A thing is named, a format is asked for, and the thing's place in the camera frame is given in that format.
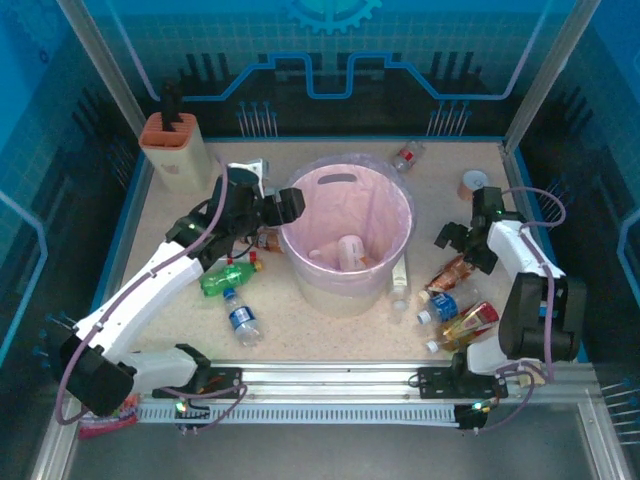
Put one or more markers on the brown label plastic bottle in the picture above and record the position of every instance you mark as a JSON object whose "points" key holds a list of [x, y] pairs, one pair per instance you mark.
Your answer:
{"points": [[270, 242]]}

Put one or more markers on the crushed orange red bottle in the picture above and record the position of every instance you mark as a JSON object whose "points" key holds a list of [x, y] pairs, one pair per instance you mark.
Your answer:
{"points": [[447, 275]]}

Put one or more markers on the clear bottle red cap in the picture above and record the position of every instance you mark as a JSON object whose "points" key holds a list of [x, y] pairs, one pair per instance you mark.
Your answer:
{"points": [[253, 256]]}

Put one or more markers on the translucent pink bin liner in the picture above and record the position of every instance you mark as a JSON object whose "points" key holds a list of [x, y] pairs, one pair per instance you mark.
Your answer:
{"points": [[350, 200]]}

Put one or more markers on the clear bottle blue label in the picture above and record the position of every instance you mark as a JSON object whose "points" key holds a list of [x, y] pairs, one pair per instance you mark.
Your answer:
{"points": [[242, 317], [442, 306]]}

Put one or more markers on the clear bottle cream label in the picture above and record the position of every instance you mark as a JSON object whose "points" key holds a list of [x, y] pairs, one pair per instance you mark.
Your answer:
{"points": [[400, 275]]}

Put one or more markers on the amber tea bottle red label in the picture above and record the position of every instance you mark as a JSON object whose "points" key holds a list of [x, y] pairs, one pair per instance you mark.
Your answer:
{"points": [[470, 325]]}

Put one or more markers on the green plastic bottle yellow cap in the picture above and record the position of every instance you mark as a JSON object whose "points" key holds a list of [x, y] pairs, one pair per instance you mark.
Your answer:
{"points": [[225, 280]]}

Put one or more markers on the clear bottle red white label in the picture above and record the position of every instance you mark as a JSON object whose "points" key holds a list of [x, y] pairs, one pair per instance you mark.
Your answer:
{"points": [[406, 157]]}

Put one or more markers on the white plastic bin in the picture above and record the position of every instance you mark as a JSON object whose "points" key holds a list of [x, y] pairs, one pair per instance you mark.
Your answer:
{"points": [[340, 302]]}

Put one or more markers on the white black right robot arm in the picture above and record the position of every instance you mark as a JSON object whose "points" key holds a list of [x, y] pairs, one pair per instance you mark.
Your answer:
{"points": [[515, 245]]}

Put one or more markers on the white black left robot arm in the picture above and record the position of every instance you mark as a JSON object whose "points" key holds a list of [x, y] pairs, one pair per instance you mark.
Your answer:
{"points": [[145, 295]]}

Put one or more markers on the pale pink bottle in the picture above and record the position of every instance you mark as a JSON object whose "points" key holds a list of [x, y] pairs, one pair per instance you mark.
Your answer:
{"points": [[322, 251]]}

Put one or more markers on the white plastic bottle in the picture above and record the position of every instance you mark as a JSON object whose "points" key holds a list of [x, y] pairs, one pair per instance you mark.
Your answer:
{"points": [[350, 252]]}

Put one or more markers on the beige knife block orange top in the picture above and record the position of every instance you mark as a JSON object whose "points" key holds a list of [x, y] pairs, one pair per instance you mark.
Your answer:
{"points": [[180, 160]]}

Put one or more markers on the small tan block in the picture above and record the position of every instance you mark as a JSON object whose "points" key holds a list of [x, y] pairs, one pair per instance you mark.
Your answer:
{"points": [[526, 380]]}

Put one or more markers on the black controller box green light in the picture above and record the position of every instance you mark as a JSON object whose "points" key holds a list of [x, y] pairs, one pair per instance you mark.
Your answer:
{"points": [[192, 412], [470, 417]]}

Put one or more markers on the colourful snack packet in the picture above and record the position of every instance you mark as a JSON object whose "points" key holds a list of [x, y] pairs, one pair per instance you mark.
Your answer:
{"points": [[107, 417]]}

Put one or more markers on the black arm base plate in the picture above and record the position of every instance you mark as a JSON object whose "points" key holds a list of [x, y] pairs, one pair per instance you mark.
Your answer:
{"points": [[225, 380], [435, 382]]}

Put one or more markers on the aluminium frame post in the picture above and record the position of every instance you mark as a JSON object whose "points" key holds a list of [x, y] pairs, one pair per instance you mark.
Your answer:
{"points": [[100, 55], [559, 55]]}

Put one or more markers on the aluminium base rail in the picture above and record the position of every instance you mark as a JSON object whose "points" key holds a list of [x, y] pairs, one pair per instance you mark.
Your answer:
{"points": [[330, 380]]}

